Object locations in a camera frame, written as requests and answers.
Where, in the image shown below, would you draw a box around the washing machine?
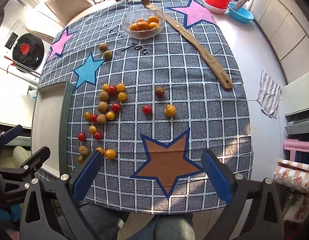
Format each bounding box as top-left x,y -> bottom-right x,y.
4,29 -> 50,73

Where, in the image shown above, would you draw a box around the glass fruit bowl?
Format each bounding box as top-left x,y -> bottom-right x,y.
121,9 -> 165,40

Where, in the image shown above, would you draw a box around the white rectangular tray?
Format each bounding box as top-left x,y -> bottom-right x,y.
31,81 -> 74,178

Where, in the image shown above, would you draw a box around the orange tangerines in bowl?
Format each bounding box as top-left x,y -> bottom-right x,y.
129,15 -> 159,31

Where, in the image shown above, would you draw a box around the pink plastic stool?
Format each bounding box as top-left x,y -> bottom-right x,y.
283,139 -> 309,164

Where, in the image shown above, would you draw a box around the checkered star tablecloth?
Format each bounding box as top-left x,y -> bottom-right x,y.
39,0 -> 253,214

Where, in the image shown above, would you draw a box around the yellow cherry tomato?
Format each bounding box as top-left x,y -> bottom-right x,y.
106,111 -> 116,121
77,156 -> 85,164
117,92 -> 127,102
102,83 -> 110,92
88,125 -> 98,134
84,111 -> 93,121
96,147 -> 105,155
116,83 -> 125,93
105,149 -> 117,160

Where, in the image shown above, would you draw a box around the large yellow tomato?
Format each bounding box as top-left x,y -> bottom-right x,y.
164,105 -> 177,117

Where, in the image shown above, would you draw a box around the beige sofa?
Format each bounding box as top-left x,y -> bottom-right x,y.
0,136 -> 31,168

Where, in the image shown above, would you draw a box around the long wooden stick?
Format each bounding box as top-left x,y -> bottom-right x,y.
141,0 -> 234,90

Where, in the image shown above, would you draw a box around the patterned wrapped box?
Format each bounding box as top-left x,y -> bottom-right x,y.
273,159 -> 309,193

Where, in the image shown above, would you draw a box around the striped cloth rag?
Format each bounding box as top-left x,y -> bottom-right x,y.
257,70 -> 281,118

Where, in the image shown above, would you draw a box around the beige chair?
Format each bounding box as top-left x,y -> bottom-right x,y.
44,0 -> 93,27

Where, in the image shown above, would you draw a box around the red cherry tomato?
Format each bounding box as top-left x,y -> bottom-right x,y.
142,105 -> 152,115
91,114 -> 98,123
111,102 -> 122,113
93,131 -> 103,140
107,85 -> 117,96
77,132 -> 87,141

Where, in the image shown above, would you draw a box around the brown longan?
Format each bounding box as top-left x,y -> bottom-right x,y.
97,101 -> 109,113
97,114 -> 107,124
99,91 -> 109,102
99,42 -> 108,52
103,50 -> 113,60
79,145 -> 90,157

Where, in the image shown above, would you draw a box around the dark brown tomato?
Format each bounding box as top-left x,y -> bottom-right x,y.
154,87 -> 165,98

